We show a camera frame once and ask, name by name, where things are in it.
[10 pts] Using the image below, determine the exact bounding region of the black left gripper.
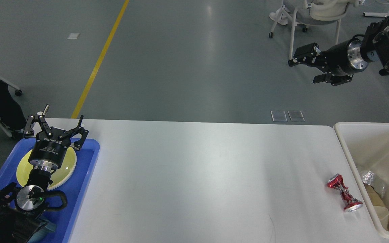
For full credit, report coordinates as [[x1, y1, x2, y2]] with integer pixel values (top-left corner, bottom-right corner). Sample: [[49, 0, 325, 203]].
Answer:
[[24, 105, 89, 172]]

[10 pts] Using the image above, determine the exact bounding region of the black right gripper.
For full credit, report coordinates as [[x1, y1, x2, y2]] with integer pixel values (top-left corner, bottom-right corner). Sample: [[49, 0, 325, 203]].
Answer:
[[288, 38, 368, 86]]

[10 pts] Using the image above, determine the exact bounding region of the yellow plastic plate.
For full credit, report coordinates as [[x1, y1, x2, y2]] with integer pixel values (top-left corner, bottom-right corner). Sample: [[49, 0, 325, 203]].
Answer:
[[16, 147, 77, 190]]

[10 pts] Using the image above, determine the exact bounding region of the teal green mug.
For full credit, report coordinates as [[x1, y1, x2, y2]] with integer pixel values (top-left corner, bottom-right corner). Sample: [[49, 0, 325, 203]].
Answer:
[[28, 220, 57, 243]]

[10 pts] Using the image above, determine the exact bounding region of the crushed red soda can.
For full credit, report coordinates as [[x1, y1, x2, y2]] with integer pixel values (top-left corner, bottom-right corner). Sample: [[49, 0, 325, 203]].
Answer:
[[326, 173, 363, 213]]

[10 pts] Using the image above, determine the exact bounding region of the aluminium foil tray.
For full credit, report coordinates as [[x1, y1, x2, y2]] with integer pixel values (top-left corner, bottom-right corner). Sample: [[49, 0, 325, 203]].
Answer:
[[359, 170, 386, 198]]

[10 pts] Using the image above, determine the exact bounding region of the brown paper bag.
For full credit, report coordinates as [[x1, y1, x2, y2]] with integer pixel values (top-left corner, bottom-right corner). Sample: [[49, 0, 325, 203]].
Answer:
[[364, 184, 389, 211]]

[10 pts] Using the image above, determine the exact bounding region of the white paper cup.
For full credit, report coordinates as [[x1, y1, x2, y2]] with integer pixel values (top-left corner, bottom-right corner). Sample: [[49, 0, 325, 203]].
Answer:
[[374, 206, 389, 231]]

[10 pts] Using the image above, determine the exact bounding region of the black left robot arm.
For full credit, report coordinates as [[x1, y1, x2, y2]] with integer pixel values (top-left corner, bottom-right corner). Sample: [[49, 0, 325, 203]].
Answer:
[[0, 105, 88, 243]]

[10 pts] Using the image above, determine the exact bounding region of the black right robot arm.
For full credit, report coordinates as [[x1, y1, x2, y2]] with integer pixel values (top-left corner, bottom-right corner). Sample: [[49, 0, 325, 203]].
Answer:
[[288, 17, 389, 86]]

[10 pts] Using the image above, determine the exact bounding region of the grey chair leg with caster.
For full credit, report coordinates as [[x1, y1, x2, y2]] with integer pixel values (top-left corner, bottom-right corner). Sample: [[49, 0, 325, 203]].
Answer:
[[0, 75, 23, 97]]

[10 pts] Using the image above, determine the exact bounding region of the right floor socket cover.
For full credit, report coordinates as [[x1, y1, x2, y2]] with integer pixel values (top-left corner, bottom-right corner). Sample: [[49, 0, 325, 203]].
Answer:
[[288, 110, 305, 122]]

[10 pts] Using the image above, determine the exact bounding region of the floor socket cover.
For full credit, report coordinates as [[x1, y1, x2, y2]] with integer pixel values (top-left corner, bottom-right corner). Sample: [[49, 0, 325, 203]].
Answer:
[[270, 110, 288, 123], [288, 110, 305, 122]]

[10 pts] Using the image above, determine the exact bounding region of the white grey office chair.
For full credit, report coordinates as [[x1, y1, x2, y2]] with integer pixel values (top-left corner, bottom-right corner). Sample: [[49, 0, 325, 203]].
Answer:
[[268, 0, 364, 59]]

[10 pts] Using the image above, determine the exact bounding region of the person in white tracksuit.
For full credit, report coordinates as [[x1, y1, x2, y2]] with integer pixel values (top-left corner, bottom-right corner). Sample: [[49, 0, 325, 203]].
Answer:
[[269, 4, 289, 26]]

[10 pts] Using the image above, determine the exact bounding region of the left floor socket cover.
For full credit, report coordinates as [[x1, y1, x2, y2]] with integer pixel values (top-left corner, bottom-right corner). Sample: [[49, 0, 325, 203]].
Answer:
[[270, 110, 288, 123]]

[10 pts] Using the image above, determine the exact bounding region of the blue plastic tray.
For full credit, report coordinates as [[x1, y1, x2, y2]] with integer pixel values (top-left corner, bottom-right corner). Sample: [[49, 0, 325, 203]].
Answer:
[[0, 138, 100, 243]]

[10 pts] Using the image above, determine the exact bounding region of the white plastic bin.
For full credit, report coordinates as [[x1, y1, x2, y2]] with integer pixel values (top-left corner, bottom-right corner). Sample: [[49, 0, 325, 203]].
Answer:
[[334, 123, 389, 238]]

